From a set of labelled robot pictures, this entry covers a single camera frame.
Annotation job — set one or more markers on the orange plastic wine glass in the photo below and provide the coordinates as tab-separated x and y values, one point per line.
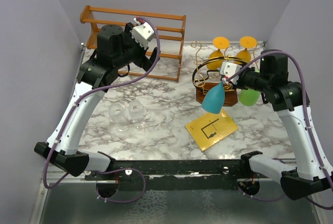
249	45
220	43

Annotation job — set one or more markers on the gold wire wine glass rack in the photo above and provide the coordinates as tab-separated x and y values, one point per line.
204	79

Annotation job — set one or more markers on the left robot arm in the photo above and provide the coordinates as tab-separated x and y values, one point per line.
101	72

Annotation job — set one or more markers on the blue plastic wine glass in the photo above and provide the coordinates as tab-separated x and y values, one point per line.
214	99

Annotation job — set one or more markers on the green plastic wine glass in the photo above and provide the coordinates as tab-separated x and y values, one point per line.
248	96

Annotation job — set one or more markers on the wooden dish rack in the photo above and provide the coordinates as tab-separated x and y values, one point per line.
171	30

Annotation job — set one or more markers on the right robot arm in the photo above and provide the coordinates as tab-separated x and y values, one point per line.
281	83

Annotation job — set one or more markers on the yellow book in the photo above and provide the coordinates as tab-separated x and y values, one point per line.
209	129

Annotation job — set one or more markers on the clear wine glass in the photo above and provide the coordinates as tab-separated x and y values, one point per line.
137	113
118	117

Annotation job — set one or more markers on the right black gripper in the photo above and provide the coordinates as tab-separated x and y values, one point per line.
239	84

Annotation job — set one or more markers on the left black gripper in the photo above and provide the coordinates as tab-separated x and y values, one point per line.
143	61

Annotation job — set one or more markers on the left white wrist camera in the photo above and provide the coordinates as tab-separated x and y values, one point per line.
143	32

